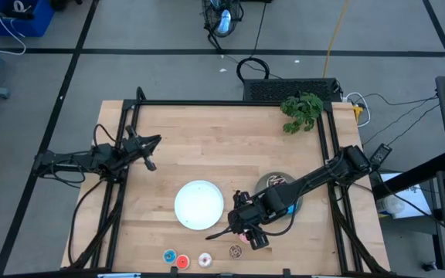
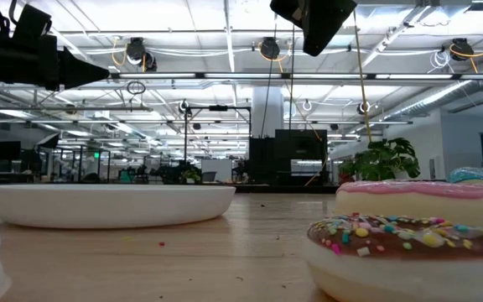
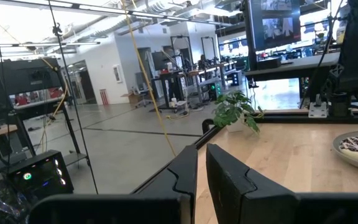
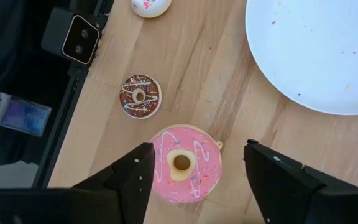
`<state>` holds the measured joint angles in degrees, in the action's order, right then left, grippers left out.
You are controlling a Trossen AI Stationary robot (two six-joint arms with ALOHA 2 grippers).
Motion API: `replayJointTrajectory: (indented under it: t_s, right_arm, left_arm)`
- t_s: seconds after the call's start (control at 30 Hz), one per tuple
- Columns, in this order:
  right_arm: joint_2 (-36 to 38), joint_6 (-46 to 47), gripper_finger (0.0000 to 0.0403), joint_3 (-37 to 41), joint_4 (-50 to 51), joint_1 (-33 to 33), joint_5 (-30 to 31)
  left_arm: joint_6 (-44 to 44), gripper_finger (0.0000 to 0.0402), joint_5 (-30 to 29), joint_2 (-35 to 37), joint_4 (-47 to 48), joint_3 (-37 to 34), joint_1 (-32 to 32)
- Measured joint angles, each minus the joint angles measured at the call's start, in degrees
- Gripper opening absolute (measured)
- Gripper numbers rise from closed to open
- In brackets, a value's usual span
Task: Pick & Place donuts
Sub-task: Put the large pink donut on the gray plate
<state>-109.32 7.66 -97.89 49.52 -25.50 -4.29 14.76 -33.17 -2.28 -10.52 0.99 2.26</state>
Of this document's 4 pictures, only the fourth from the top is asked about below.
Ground white round plate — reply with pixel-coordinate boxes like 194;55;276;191
245;0;358;116

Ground black table-level camera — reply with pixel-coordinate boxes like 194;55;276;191
40;7;102;67

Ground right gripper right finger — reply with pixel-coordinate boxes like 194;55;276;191
243;138;358;224

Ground white sprinkled donut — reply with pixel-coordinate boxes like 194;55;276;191
130;0;173;19

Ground black table frame rail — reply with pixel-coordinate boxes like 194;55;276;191
30;0;115;189

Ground person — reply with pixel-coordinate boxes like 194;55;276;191
0;0;74;166

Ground clear badge holder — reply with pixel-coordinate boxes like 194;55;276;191
0;91;53;138

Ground chocolate sprinkled donut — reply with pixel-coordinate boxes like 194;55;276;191
119;73;163;120

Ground pink frosted donut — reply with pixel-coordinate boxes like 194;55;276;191
149;123;224;205

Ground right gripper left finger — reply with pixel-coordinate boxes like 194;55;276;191
0;142;157;224

